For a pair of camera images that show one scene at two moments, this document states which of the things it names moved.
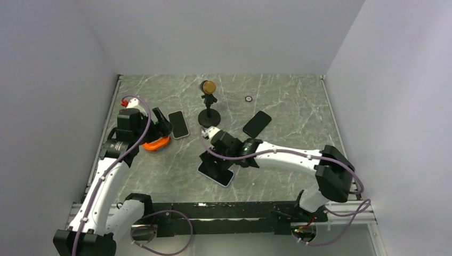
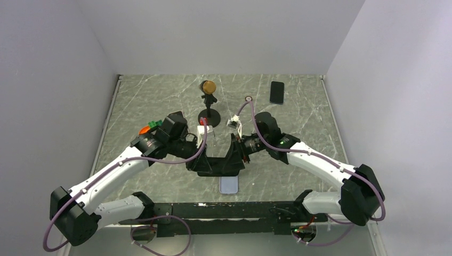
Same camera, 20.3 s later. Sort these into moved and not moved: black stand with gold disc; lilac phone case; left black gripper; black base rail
Moved: left black gripper; lilac phone case
Not moved: black base rail; black stand with gold disc
